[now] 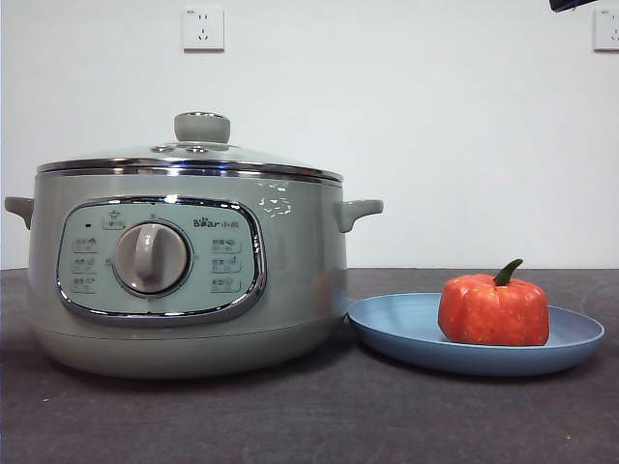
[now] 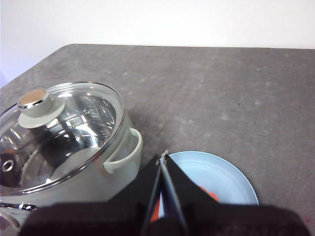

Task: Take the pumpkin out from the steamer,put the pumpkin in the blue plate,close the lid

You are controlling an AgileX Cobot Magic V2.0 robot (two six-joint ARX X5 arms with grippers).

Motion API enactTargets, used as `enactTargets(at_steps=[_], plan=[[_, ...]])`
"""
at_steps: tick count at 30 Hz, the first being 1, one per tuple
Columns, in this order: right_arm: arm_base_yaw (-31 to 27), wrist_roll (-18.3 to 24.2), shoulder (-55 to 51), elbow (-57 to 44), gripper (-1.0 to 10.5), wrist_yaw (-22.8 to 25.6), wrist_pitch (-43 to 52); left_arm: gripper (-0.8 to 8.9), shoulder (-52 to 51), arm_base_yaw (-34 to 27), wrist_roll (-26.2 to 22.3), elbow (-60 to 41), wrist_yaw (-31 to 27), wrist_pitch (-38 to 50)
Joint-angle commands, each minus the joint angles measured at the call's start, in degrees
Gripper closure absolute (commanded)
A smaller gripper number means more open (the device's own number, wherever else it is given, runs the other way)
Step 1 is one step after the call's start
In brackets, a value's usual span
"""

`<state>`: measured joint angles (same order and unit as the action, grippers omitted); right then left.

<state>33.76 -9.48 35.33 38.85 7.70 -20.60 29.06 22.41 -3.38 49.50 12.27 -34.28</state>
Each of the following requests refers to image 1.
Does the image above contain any glass lid with green knob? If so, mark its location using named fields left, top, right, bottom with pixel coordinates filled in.
left=36, top=111, right=343, bottom=185

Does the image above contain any orange pumpkin with green stem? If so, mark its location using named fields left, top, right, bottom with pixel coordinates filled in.
left=437, top=258, right=551, bottom=347

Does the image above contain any white wall socket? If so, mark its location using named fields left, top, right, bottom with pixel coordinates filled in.
left=182, top=7, right=225, bottom=53
left=593, top=8, right=619, bottom=52

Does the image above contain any blue plate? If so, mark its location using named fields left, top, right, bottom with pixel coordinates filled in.
left=346, top=292, right=605, bottom=377

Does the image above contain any pale green electric steamer pot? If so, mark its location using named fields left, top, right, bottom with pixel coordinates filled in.
left=4, top=166, right=385, bottom=379

